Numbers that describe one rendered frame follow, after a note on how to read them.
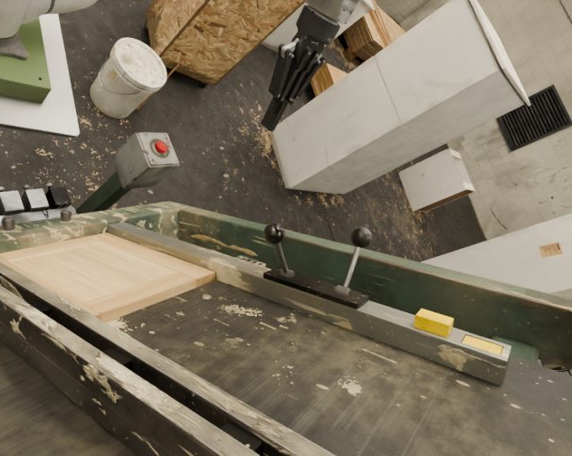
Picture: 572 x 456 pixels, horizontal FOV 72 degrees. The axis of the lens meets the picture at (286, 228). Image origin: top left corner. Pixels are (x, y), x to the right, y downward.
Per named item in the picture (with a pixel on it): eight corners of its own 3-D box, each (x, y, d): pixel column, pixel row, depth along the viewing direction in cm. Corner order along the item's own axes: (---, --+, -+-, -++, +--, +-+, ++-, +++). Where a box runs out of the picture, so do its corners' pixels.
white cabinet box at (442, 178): (411, 175, 578) (459, 152, 535) (424, 212, 565) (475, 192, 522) (397, 172, 543) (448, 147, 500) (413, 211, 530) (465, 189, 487)
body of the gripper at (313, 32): (325, 20, 66) (299, 71, 71) (349, 29, 73) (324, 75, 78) (295, -2, 69) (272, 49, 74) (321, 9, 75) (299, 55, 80)
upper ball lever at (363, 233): (335, 298, 71) (358, 229, 73) (354, 304, 69) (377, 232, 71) (327, 293, 68) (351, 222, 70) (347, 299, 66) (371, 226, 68)
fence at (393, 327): (124, 235, 110) (123, 222, 109) (506, 370, 58) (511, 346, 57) (107, 239, 106) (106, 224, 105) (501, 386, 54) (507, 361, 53)
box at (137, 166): (140, 156, 140) (167, 131, 129) (152, 187, 139) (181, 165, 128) (109, 157, 130) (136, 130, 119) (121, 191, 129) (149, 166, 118)
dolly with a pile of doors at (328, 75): (330, 90, 474) (351, 75, 456) (343, 128, 463) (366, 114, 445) (299, 75, 427) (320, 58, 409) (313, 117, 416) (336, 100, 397)
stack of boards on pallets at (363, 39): (395, 55, 761) (416, 41, 734) (413, 101, 738) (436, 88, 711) (323, 0, 572) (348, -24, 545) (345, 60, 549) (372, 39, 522)
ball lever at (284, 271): (285, 270, 78) (269, 216, 70) (301, 274, 76) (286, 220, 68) (274, 282, 76) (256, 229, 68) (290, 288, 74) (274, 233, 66)
